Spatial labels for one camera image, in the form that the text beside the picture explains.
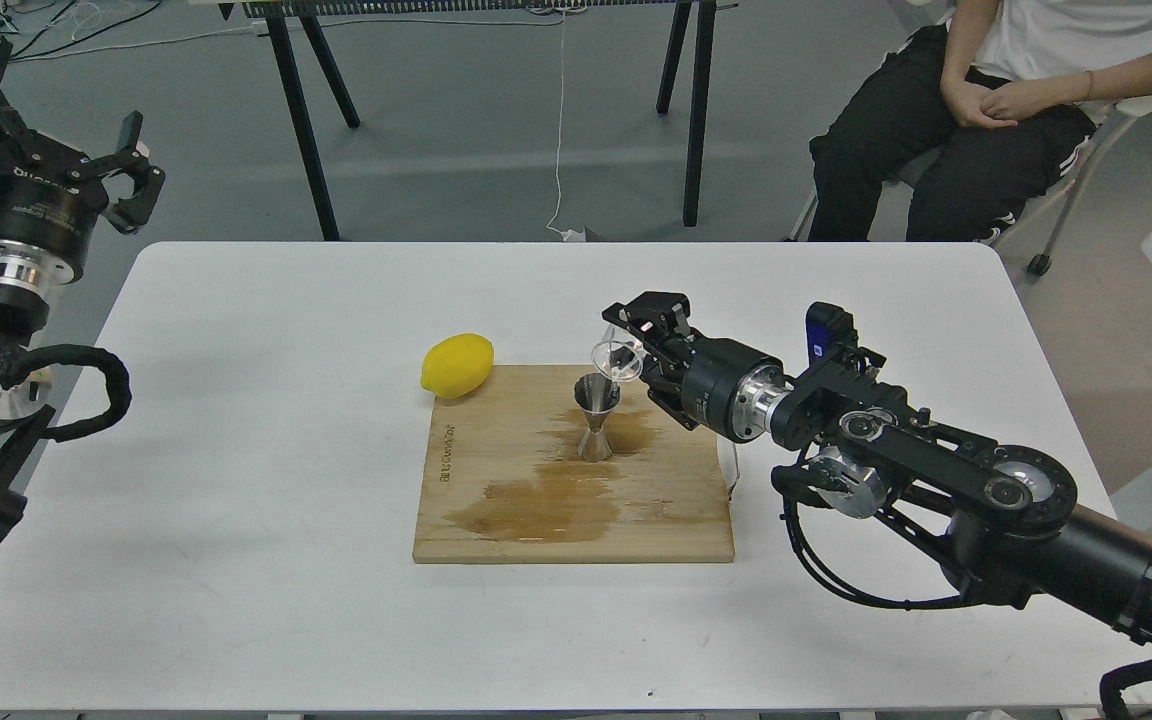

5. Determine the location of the black cable bundle floor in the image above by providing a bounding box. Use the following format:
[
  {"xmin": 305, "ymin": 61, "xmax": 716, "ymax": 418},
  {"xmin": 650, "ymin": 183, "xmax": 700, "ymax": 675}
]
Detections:
[{"xmin": 0, "ymin": 1, "xmax": 166, "ymax": 63}]

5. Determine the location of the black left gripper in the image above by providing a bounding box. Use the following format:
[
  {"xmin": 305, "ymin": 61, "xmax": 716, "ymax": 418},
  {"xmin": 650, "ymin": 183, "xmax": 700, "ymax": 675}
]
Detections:
[{"xmin": 0, "ymin": 36, "xmax": 166, "ymax": 286}]

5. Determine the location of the yellow lemon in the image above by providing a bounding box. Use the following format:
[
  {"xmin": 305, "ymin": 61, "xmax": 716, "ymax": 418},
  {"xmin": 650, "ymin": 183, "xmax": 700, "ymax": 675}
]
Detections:
[{"xmin": 419, "ymin": 333, "xmax": 494, "ymax": 397}]

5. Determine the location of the clear glass cup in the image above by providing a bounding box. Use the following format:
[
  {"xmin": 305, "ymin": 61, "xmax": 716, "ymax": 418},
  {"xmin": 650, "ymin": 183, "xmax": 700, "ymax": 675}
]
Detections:
[{"xmin": 591, "ymin": 324, "xmax": 646, "ymax": 382}]

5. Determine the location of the white hanging cable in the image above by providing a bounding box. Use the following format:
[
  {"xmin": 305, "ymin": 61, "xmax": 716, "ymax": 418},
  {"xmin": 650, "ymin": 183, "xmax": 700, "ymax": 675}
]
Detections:
[{"xmin": 546, "ymin": 8, "xmax": 588, "ymax": 241}]

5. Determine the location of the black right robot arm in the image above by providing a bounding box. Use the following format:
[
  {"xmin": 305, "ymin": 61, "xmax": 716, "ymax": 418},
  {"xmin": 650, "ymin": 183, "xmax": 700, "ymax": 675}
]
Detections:
[{"xmin": 593, "ymin": 291, "xmax": 1152, "ymax": 719}]

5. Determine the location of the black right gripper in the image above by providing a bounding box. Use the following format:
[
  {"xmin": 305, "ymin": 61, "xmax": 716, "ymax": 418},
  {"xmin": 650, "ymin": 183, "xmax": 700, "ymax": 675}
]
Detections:
[{"xmin": 602, "ymin": 291, "xmax": 787, "ymax": 444}]

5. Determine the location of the white chair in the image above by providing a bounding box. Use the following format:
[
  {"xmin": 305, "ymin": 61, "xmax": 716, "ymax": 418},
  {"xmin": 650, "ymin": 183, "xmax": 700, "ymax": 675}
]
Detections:
[{"xmin": 783, "ymin": 94, "xmax": 1152, "ymax": 276}]

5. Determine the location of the seated person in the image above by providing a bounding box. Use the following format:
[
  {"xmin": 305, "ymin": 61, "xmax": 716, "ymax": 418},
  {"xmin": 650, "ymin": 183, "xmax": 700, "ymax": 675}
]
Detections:
[{"xmin": 808, "ymin": 1, "xmax": 1152, "ymax": 242}]

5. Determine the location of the black trestle table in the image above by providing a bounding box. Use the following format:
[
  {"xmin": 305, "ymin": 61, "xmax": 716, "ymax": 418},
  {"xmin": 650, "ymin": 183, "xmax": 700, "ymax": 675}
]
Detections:
[{"xmin": 179, "ymin": 1, "xmax": 759, "ymax": 242}]

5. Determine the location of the steel double jigger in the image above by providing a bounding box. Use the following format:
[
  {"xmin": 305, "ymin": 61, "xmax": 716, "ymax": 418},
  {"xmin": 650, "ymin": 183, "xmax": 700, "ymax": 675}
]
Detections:
[{"xmin": 573, "ymin": 372, "xmax": 621, "ymax": 462}]

